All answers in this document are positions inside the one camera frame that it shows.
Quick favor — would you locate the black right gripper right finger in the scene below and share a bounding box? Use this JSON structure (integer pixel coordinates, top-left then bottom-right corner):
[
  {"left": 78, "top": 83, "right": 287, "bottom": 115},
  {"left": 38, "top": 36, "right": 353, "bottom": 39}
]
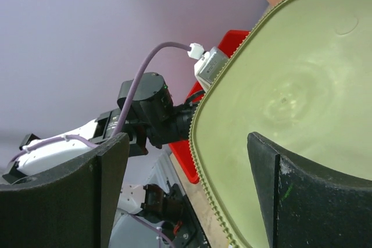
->
[{"left": 247, "top": 132, "right": 371, "bottom": 247}]

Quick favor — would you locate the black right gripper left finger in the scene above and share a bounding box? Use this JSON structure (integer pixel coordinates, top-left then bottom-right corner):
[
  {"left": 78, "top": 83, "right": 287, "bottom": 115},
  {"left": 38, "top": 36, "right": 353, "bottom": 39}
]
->
[{"left": 1, "top": 133, "right": 129, "bottom": 247}]

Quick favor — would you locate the red plastic tray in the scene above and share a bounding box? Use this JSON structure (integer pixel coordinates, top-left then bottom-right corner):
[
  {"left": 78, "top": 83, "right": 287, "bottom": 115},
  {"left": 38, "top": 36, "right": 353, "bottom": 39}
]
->
[{"left": 168, "top": 29, "right": 251, "bottom": 184}]

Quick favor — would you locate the green mesh waste basket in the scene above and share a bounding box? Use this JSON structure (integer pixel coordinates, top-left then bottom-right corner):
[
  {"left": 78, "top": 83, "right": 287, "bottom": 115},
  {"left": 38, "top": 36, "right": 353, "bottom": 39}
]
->
[{"left": 199, "top": 0, "right": 371, "bottom": 247}]

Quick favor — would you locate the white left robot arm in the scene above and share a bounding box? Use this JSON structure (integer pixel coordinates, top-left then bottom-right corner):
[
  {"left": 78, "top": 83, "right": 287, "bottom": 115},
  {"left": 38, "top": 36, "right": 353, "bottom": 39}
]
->
[{"left": 1, "top": 73, "right": 205, "bottom": 184}]

